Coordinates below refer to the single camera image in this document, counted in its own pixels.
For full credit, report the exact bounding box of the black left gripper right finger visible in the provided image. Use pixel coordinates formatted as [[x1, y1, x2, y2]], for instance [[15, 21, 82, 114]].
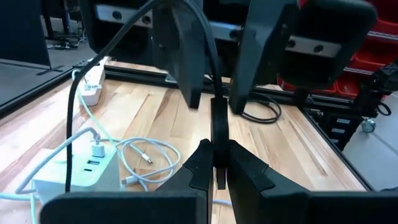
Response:
[[226, 139, 398, 224]]

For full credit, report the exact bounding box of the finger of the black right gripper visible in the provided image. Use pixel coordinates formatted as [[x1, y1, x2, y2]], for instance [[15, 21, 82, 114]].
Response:
[[228, 0, 300, 115], [151, 0, 207, 110]]

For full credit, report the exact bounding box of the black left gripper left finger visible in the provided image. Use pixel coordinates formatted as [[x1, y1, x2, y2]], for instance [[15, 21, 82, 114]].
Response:
[[39, 139, 215, 224]]

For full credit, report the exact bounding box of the thin white USB cable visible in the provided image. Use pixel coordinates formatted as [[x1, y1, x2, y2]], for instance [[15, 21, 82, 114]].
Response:
[[113, 136, 182, 192]]

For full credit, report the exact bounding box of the black USB cable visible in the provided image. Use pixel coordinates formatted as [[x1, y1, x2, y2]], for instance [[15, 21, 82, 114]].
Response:
[[64, 0, 230, 191], [239, 92, 283, 124]]

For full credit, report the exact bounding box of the white braided USB cable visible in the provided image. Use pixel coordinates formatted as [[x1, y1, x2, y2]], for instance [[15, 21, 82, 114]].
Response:
[[14, 126, 107, 195]]

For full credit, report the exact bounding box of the red storage bin rack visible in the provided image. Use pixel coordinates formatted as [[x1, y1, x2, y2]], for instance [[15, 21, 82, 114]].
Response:
[[275, 0, 398, 98]]

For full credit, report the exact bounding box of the mint green cube power strip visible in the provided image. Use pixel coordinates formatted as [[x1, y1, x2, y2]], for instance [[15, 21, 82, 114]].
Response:
[[30, 148, 123, 205]]

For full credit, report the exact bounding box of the black wheeled stand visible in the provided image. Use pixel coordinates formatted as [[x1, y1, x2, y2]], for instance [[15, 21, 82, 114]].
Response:
[[354, 61, 398, 134]]

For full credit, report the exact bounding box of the white flat power strip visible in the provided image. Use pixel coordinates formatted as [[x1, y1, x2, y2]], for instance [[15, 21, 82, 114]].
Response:
[[78, 55, 106, 107]]

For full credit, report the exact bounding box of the black curtain panel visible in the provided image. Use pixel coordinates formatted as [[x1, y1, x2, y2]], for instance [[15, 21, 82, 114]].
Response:
[[0, 0, 52, 67]]

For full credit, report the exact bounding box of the pale cube power cord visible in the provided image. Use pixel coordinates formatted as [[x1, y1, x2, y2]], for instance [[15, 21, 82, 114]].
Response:
[[72, 68, 123, 152]]

